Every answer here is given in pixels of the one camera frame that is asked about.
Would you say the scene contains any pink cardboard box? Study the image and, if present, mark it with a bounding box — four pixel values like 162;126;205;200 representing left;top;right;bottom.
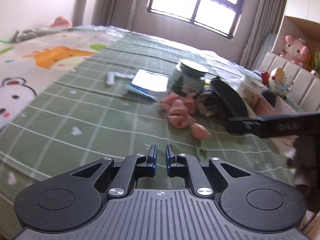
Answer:
253;95;297;115

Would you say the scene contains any dark round plush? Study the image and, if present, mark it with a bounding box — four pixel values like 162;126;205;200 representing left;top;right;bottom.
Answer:
261;89;277;107

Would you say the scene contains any clear jar with flower label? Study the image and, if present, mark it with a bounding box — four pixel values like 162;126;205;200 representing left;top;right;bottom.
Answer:
236;75;266;109

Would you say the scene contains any colourful toy figure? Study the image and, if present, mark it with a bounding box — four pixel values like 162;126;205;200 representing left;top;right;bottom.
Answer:
261;68;293;99

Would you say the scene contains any cream padded headboard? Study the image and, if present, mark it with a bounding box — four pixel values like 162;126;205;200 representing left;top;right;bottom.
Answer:
257;51;320;113

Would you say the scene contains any green grid bed sheet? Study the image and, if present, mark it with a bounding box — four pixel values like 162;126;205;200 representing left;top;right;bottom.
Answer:
1;28;306;239

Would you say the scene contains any potted green plant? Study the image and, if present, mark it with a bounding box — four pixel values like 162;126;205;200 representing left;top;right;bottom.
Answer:
311;49;320;78

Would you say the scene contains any pink plush toy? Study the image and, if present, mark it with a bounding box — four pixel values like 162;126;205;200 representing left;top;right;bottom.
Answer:
280;35;310;67

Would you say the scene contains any blue white tissue pack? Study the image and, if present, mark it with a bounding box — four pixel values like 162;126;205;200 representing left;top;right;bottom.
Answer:
126;69;170;102

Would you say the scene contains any green lidded glass jar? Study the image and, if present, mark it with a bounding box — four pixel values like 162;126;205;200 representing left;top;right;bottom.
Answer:
167;59;208;97

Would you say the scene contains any white pen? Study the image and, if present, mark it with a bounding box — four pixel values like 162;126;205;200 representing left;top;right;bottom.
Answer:
105;72;135;86

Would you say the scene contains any right grey curtain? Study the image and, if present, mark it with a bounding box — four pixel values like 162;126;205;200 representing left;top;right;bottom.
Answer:
240;0;287;69

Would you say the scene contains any grey curtain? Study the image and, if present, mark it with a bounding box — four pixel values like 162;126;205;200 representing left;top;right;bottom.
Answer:
240;0;287;69
72;0;138;29

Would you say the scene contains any cartoon print blanket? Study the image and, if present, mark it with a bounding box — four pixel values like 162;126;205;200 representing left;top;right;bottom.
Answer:
1;28;123;128

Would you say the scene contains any left grey curtain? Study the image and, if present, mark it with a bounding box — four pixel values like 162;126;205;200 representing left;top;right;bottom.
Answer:
72;0;138;29

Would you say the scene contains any pink cushion far corner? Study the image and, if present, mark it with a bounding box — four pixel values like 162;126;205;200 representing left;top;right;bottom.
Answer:
50;16;73;28

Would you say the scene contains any green silicone strap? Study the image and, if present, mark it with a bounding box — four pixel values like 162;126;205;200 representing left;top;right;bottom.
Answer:
196;139;209;162

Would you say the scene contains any window with dark frame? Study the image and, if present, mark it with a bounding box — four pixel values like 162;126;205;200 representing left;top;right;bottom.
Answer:
147;0;245;40

